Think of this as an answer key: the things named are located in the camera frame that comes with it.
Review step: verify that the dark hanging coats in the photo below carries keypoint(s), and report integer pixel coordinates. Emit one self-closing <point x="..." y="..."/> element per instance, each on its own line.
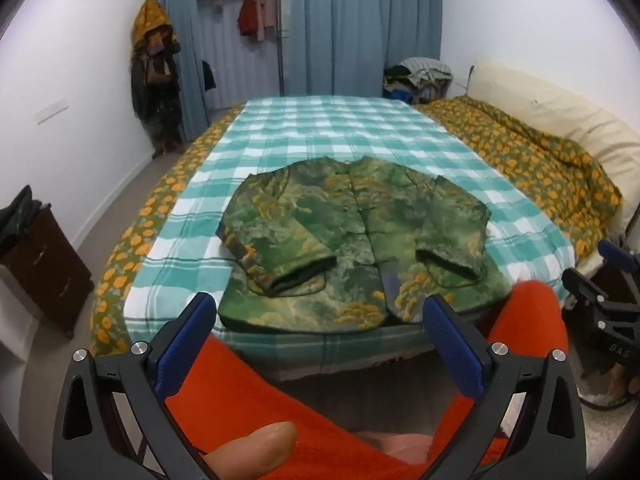
<point x="155" y="95"/>

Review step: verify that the pile of clothes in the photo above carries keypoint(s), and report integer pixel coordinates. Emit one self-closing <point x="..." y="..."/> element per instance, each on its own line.
<point x="420" y="75"/>

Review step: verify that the red hanging garment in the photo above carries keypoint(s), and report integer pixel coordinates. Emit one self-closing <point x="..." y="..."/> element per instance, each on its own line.
<point x="246" y="15"/>

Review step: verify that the blue curtain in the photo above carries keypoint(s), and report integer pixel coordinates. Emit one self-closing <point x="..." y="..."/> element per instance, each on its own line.
<point x="172" y="50"/>
<point x="360" y="25"/>

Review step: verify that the teal white checkered bedsheet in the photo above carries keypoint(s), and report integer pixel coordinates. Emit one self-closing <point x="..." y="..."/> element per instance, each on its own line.
<point x="325" y="125"/>

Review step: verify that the yellow patterned hooded garment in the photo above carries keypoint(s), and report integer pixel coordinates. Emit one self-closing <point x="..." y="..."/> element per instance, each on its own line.
<point x="150" y="22"/>

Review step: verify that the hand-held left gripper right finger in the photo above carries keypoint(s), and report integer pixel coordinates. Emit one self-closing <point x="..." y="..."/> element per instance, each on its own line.
<point x="452" y="345"/>

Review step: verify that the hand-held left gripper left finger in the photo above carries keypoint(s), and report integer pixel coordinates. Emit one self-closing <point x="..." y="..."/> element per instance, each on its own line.
<point x="185" y="345"/>

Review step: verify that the dark wooden nightstand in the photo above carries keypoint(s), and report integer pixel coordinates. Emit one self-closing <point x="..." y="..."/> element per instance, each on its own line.
<point x="45" y="270"/>

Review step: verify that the cream headboard cushion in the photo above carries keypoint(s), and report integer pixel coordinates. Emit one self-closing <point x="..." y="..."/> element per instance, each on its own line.
<point x="565" y="105"/>

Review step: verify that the person's left hand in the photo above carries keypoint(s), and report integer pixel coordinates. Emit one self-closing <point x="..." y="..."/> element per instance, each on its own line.
<point x="255" y="447"/>

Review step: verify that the black bag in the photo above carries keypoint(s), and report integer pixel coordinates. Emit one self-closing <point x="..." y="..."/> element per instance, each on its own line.
<point x="17" y="210"/>

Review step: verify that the person's orange fleece clothing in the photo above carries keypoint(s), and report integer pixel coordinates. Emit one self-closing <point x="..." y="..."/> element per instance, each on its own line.
<point x="280" y="400"/>

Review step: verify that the orange floral bedsheet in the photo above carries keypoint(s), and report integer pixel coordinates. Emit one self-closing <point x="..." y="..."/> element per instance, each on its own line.
<point x="150" y="230"/>

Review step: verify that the pink hanging garment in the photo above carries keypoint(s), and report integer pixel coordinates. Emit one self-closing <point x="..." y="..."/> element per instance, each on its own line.
<point x="265" y="15"/>

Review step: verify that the green landscape print jacket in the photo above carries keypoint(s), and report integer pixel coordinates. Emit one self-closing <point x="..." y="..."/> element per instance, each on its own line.
<point x="360" y="240"/>

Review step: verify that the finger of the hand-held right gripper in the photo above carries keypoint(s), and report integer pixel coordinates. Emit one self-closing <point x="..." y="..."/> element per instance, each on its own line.
<point x="582" y="285"/>
<point x="617" y="255"/>

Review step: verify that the small dark hanging garment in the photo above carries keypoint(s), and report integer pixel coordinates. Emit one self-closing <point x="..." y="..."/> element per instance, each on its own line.
<point x="208" y="76"/>

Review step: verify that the glass sliding door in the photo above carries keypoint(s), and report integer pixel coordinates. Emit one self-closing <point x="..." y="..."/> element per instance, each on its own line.
<point x="240" y="70"/>

